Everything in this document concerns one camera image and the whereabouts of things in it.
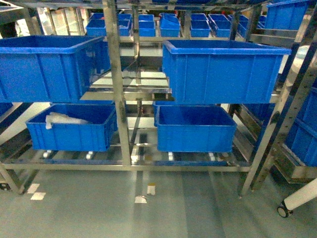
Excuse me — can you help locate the blue bin lower centre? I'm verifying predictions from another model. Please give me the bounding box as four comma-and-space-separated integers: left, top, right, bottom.
156, 105, 237, 153

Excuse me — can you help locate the large blue bin upper right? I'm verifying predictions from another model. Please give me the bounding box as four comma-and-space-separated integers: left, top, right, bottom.
162, 40, 291, 105

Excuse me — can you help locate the blue bin lower left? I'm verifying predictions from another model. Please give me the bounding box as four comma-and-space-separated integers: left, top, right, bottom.
26, 104, 117, 152

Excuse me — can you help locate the stainless steel rack frame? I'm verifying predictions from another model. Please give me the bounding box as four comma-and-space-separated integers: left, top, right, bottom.
0, 0, 317, 195

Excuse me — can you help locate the large blue bin upper left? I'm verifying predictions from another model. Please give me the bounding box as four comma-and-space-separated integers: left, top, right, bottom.
0, 35, 110, 103

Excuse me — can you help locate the large blue bin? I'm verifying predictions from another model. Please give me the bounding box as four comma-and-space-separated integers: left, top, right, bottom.
0, 35, 110, 103
162, 40, 291, 105

